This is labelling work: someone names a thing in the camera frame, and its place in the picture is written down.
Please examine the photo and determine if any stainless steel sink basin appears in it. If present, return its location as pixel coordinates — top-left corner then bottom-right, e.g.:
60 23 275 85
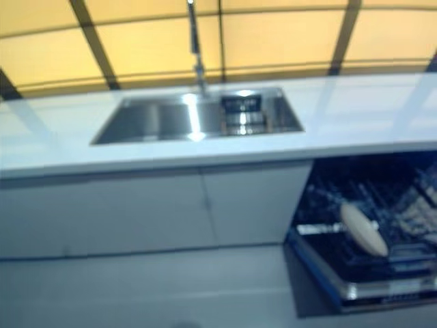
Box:
90 87 305 146

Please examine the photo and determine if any beige plate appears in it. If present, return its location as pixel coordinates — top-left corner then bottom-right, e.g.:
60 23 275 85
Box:
340 203 390 258

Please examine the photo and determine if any wire dishwasher basket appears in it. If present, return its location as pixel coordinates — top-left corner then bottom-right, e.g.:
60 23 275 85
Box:
296 163 437 274

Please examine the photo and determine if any black dish drying rack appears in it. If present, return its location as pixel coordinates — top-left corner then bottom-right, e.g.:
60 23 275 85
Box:
220 89 274 136

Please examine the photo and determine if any chrome gooseneck faucet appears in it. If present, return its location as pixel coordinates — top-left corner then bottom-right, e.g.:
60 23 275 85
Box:
186 0 208 98

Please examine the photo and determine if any narrow white glossy cabinet door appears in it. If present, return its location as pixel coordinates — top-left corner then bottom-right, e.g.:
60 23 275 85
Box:
199 162 313 245

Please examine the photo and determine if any wide white glossy cabinet door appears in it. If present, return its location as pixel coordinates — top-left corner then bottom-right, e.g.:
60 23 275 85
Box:
0 167 218 260

